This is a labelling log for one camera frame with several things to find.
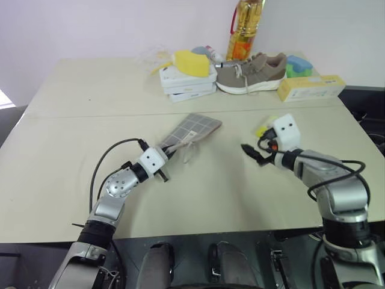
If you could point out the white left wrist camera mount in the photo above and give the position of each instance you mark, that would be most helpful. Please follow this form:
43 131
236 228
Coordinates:
152 159

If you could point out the blue sponge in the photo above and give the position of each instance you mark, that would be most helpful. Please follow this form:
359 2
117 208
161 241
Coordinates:
299 62

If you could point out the clear plastic bag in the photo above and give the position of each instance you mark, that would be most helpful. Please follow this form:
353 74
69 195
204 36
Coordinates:
153 54

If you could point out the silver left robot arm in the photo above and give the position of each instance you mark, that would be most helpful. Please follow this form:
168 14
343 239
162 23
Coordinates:
115 183

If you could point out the long yellow carton box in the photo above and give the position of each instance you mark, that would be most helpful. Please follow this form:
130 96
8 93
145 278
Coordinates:
311 88

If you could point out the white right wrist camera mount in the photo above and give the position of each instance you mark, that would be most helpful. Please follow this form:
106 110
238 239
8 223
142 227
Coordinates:
287 130

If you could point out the grey grid pouch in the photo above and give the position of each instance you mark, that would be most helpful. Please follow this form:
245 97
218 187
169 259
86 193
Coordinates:
195 126

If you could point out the silver cylindrical tool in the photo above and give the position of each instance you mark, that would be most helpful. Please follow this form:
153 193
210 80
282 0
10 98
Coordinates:
225 64

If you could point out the green sponge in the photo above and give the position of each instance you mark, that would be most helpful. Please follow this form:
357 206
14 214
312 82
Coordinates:
296 73

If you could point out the taupe sneaker white sole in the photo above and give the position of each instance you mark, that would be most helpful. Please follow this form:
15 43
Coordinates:
249 75

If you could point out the white flat box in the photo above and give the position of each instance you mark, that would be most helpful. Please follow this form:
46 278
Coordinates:
180 79
191 95
189 89

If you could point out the yellow sponge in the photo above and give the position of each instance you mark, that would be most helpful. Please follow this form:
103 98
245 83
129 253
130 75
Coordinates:
192 64

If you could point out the yellow highlighter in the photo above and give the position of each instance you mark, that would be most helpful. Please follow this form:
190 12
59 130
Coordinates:
261 130

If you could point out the yellow flat strip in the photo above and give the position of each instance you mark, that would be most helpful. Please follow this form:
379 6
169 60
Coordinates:
161 68

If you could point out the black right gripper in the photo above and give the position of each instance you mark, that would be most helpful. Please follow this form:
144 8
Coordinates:
269 155

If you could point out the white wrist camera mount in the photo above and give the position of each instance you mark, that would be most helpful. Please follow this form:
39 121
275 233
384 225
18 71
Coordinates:
152 159
287 130

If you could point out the grey-blue round object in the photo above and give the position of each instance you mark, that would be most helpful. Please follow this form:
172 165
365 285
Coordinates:
199 50

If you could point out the dark rounded shape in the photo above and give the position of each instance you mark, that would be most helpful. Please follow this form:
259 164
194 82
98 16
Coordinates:
158 265
230 265

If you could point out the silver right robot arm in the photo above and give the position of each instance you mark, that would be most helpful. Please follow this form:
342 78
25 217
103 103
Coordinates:
340 192

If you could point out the white bottle pink label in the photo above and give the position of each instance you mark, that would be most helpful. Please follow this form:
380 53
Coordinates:
214 54

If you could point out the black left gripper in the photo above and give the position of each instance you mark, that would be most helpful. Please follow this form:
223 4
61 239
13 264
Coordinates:
164 176

